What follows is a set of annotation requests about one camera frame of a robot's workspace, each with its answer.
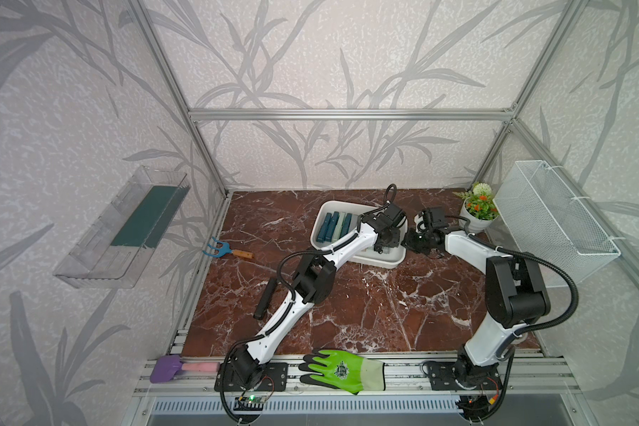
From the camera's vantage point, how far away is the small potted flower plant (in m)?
0.95

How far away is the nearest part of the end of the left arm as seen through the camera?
765 mm

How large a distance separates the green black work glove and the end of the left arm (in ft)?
1.15

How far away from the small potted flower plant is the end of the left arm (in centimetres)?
31

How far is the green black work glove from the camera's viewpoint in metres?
0.72
